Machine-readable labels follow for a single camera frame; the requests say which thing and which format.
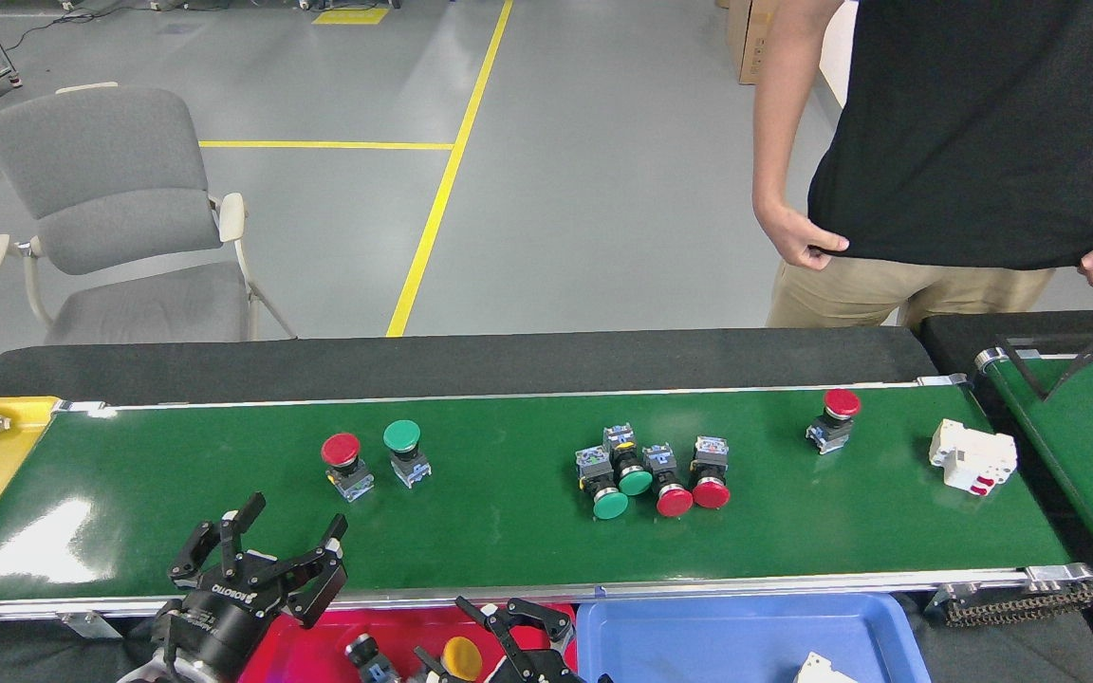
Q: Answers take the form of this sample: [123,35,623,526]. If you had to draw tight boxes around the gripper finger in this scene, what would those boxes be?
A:
[454,596,574,683]

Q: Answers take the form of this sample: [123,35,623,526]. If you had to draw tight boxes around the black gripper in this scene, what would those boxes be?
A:
[153,491,495,683]

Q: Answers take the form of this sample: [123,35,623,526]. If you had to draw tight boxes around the yellow push button switch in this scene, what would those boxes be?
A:
[428,636,484,683]

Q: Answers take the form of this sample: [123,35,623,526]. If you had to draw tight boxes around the white circuit breaker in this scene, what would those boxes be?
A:
[793,651,859,683]
[928,418,1019,497]

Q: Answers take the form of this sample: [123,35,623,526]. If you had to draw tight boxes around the long green conveyor belt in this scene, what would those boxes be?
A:
[0,375,1093,635]

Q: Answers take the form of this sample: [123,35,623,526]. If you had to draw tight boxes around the person's right hand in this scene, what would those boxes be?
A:
[757,199,851,272]

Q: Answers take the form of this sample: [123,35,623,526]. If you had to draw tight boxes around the red plastic bin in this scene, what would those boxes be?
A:
[241,602,578,683]

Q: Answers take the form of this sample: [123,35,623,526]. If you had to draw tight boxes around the blue plastic bin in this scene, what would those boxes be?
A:
[575,593,932,683]

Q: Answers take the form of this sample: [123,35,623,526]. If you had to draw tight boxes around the grey office chair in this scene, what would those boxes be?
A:
[0,83,299,344]

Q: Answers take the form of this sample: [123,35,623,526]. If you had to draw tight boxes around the cardboard box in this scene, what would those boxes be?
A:
[725,0,762,86]

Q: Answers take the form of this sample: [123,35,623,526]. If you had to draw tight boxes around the person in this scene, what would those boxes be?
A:
[750,0,1093,330]

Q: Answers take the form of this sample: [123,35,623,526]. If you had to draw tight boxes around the conveyor drive chain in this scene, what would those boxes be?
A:
[940,581,1093,629]

